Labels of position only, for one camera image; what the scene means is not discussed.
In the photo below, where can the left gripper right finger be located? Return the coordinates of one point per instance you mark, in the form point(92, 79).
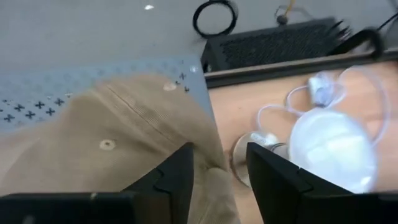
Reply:
point(311, 202)

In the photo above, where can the white tape scrap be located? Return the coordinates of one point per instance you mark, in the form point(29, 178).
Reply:
point(149, 7)

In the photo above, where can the tan baseball cap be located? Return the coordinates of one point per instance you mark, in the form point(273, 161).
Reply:
point(109, 130)

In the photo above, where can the black aluminium table frame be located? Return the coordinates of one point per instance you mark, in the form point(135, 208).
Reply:
point(295, 68)

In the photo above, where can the black perforated box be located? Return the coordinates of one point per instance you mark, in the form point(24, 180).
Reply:
point(273, 46)

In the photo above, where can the grey perforated metal shelf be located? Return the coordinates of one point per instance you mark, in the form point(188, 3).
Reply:
point(37, 93)

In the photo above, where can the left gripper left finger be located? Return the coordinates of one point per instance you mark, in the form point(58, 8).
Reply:
point(93, 208)

